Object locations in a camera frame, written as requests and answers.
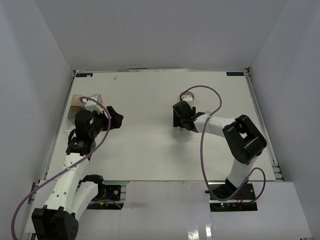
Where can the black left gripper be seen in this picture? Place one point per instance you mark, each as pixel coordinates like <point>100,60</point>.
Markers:
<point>117,118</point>

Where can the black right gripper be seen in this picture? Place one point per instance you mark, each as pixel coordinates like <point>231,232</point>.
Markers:
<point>177,121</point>

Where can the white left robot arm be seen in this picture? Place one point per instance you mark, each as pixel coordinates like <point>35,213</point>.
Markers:
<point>58,219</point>

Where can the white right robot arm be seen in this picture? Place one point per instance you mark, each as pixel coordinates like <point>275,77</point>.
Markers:
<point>243,138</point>

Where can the large white tape roll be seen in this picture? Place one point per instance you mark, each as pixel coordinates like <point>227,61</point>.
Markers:
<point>187,93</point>

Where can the clear brown organizer container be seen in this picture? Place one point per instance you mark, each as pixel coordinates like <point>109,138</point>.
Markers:
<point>76,106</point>

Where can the black label left corner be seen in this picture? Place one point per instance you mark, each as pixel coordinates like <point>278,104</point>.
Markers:
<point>84,75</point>

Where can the black label corner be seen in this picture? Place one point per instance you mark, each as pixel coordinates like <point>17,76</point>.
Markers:
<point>84,75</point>
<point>234,73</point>

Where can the black label right corner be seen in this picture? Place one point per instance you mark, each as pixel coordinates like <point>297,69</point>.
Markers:
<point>234,73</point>

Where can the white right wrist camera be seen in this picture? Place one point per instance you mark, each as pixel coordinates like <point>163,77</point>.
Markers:
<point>189,98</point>

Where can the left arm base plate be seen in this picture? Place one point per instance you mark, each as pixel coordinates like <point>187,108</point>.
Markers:
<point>110,199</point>

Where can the aluminium rail right edge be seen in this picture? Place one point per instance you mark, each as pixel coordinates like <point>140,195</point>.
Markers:
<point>270,150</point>

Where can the aluminium rail edge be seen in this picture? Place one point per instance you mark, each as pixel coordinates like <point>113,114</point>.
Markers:
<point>270,150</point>
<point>32,197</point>

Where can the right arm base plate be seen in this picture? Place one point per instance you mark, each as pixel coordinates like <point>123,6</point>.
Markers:
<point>241,202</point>

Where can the aluminium rail left edge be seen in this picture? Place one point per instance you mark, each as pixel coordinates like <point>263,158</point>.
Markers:
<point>32,197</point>

